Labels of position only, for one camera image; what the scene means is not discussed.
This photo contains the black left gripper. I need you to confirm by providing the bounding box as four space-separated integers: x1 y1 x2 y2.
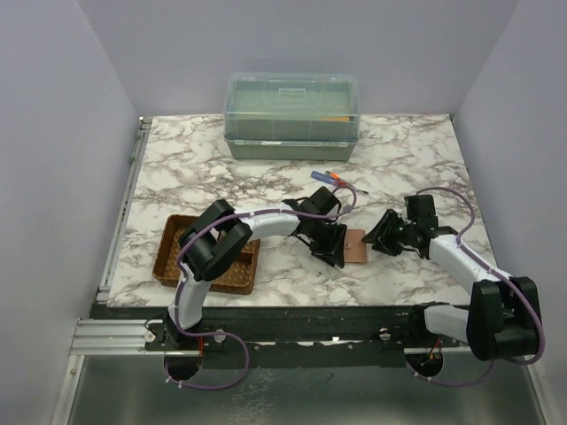
307 218 346 267

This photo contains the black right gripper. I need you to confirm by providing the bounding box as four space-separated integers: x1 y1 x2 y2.
361 209 416 257

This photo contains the tan leather card holder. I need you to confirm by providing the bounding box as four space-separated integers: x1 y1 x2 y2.
344 228 368 264

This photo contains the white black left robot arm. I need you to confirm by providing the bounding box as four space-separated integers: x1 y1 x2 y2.
166 187 355 350

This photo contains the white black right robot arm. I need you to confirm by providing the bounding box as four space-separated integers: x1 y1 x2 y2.
362 190 546 365

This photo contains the orange grey small screwdriver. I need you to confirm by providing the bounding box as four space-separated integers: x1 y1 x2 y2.
325 171 369 195

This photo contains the brown woven divided tray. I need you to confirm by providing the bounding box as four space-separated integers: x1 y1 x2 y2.
152 214 260 295

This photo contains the clear green plastic storage box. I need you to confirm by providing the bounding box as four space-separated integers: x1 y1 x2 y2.
223 73 361 161

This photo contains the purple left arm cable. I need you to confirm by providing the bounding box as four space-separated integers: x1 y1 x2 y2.
163 184 359 391

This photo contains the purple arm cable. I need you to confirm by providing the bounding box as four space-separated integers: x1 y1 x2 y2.
406 187 546 387
163 184 359 391

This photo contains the blue red handled screwdriver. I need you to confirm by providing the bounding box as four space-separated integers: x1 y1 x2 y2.
311 171 342 187

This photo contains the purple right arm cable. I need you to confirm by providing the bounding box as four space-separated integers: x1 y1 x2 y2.
406 187 546 387

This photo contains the black metal base rail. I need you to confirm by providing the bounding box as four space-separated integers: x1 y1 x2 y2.
90 303 470 368

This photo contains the aluminium extrusion rail left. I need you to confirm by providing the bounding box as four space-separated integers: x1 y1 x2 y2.
69 319 164 356

